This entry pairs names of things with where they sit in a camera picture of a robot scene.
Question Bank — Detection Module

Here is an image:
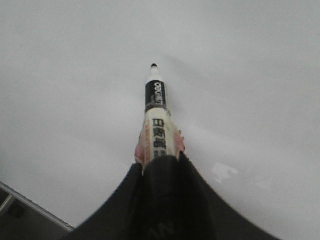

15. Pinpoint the white whiteboard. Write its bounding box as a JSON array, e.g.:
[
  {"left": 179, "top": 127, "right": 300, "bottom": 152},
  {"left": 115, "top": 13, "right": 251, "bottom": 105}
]
[{"left": 0, "top": 0, "right": 320, "bottom": 240}]

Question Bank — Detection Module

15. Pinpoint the black white whiteboard marker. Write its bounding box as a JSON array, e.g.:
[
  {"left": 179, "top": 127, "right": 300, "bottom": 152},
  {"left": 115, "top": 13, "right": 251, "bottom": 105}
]
[{"left": 135, "top": 63, "right": 186, "bottom": 175}]

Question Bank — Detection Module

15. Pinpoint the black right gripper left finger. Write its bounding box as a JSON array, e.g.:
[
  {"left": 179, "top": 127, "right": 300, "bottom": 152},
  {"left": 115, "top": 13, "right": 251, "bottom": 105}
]
[{"left": 63, "top": 163, "right": 142, "bottom": 240}]

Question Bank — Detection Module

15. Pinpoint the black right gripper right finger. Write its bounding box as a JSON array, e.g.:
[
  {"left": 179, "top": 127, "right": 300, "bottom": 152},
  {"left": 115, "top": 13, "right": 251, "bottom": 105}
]
[{"left": 144, "top": 153, "right": 276, "bottom": 240}]

